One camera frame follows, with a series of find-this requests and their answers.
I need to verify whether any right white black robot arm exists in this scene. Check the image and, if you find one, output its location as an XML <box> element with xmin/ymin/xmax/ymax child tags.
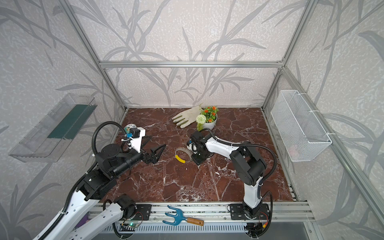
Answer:
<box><xmin>187</xmin><ymin>131</ymin><xmax>267</xmax><ymax>219</ymax></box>

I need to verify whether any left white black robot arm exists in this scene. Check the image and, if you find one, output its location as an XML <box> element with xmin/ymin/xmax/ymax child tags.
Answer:
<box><xmin>36</xmin><ymin>144</ymin><xmax>166</xmax><ymax>240</ymax></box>

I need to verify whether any beige gardening glove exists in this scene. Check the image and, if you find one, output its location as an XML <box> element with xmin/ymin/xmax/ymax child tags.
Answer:
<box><xmin>172</xmin><ymin>106</ymin><xmax>202</xmax><ymax>129</ymax></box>

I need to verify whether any white pot with flowers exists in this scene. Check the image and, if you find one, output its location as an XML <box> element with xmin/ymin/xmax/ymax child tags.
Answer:
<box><xmin>196</xmin><ymin>106</ymin><xmax>219</xmax><ymax>131</ymax></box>

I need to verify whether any left green circuit board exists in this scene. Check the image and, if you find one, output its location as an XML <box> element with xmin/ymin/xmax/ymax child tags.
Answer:
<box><xmin>118</xmin><ymin>222</ymin><xmax>142</xmax><ymax>232</ymax></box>

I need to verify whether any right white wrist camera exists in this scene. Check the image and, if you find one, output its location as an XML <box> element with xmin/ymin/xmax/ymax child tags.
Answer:
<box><xmin>187</xmin><ymin>141</ymin><xmax>198</xmax><ymax>154</ymax></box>

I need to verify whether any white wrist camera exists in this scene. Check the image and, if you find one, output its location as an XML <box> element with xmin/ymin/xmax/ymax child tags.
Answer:
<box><xmin>187</xmin><ymin>141</ymin><xmax>198</xmax><ymax>154</ymax></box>
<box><xmin>122</xmin><ymin>127</ymin><xmax>146</xmax><ymax>153</ymax></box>

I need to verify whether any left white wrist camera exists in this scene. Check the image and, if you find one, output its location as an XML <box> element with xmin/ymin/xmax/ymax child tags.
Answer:
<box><xmin>122</xmin><ymin>127</ymin><xmax>146</xmax><ymax>153</ymax></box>

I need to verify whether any blue hand rake wooden handle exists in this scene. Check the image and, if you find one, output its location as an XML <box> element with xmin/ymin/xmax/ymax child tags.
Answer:
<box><xmin>163</xmin><ymin>205</ymin><xmax>204</xmax><ymax>227</ymax></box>

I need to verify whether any clear plastic wall shelf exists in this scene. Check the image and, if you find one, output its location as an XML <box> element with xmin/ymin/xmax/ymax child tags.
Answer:
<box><xmin>9</xmin><ymin>94</ymin><xmax>98</xmax><ymax>163</ymax></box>

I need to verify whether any white wire mesh basket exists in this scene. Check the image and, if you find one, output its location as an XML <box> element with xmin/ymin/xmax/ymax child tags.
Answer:
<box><xmin>271</xmin><ymin>90</ymin><xmax>332</xmax><ymax>162</ymax></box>

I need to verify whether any right circuit board with wires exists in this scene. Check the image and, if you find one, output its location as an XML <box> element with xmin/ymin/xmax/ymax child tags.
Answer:
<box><xmin>244</xmin><ymin>223</ymin><xmax>269</xmax><ymax>238</ymax></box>

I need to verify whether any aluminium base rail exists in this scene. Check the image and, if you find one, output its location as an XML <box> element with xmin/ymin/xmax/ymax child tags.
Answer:
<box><xmin>132</xmin><ymin>202</ymin><xmax>315</xmax><ymax>224</ymax></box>

